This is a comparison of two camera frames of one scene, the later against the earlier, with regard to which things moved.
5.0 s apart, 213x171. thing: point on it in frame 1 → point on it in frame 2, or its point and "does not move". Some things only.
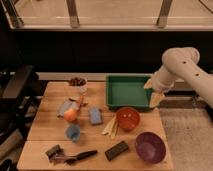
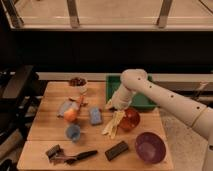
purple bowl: [151, 147] does not move
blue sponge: [95, 115] does not move
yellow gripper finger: [148, 84] → [109, 104]
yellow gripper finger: [155, 99] → [117, 117]
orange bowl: [128, 118] does not move
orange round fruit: [70, 115] does not move
